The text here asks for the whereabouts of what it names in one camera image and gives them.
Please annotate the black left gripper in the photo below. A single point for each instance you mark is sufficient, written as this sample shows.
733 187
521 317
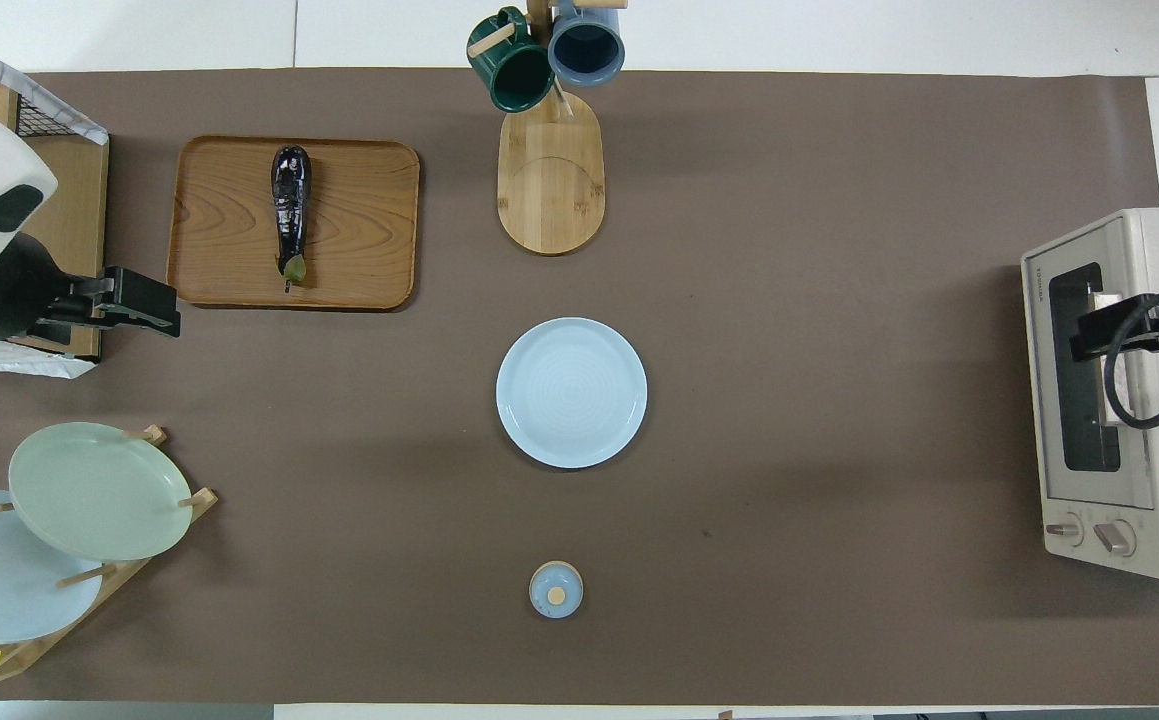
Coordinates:
24 300

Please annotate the glass oven door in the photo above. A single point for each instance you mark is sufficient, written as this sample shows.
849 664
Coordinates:
1039 400

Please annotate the dark purple eggplant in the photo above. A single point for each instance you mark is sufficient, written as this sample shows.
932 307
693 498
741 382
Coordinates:
291 200

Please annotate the light blue ribbed plate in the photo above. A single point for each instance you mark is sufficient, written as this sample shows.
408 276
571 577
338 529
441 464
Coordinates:
571 392

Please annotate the round oven knob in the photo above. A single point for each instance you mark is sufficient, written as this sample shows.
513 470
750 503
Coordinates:
1064 529

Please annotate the oval oven knob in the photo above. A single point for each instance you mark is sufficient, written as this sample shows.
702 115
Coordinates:
1116 538

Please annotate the pale green plate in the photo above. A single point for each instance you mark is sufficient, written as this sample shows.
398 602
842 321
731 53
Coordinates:
99 490

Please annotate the wooden plate rack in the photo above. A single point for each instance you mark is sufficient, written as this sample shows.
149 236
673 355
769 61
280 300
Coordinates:
201 499

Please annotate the rectangular wooden tray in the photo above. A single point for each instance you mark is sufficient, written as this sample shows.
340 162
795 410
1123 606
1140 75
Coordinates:
359 230

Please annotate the brown table mat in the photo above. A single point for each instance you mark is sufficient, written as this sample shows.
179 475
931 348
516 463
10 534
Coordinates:
789 300

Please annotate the wooden mug rack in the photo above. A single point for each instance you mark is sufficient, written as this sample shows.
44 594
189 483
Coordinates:
549 190

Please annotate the dark green mug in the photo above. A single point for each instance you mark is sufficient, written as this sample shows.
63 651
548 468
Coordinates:
521 80

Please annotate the blue grey mug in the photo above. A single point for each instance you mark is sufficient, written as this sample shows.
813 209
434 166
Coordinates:
587 50

